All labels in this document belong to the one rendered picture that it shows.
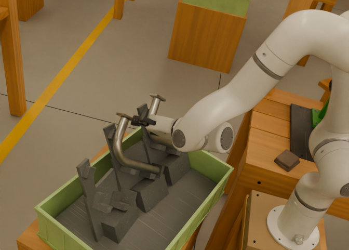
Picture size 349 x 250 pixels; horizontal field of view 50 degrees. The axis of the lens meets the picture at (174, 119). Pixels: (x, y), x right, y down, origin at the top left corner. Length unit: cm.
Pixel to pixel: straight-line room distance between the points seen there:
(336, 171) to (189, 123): 44
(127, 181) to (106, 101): 189
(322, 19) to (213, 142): 38
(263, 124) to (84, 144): 142
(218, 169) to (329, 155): 52
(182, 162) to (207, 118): 64
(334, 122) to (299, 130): 86
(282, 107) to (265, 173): 53
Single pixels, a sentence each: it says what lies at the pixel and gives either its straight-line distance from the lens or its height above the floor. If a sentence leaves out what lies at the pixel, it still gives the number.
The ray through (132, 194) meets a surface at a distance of 131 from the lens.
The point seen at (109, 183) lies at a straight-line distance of 126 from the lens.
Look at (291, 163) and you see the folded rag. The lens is 167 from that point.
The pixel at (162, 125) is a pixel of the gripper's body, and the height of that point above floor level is 129.
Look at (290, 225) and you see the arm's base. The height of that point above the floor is 99.
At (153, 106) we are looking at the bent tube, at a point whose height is 115.
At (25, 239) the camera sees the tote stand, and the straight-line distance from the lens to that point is 141.
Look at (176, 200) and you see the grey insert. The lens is 146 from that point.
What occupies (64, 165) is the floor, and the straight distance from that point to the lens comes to 267.
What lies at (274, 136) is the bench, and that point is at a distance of 184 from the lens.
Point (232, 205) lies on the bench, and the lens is 183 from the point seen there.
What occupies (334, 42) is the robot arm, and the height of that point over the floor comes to 167.
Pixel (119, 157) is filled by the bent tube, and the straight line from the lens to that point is 126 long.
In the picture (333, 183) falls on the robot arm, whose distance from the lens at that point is 112.
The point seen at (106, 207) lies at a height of 102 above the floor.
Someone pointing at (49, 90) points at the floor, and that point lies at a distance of 330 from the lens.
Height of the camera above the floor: 198
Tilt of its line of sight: 39 degrees down
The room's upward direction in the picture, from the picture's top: 14 degrees clockwise
